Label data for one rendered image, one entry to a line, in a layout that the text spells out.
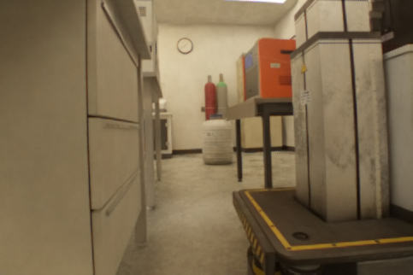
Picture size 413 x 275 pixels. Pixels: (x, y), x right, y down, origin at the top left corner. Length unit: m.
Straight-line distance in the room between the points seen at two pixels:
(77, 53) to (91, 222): 0.33
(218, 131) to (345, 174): 2.45
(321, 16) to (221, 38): 4.35
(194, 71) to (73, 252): 4.33
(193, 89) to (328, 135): 4.06
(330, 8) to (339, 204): 0.51
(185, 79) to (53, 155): 4.19
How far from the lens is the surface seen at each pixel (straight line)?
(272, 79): 1.57
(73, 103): 0.47
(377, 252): 0.56
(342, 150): 0.64
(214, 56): 4.79
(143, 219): 1.05
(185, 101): 4.49
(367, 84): 0.69
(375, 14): 1.66
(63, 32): 0.51
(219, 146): 2.99
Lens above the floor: 0.52
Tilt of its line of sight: 1 degrees up
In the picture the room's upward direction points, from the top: 2 degrees counter-clockwise
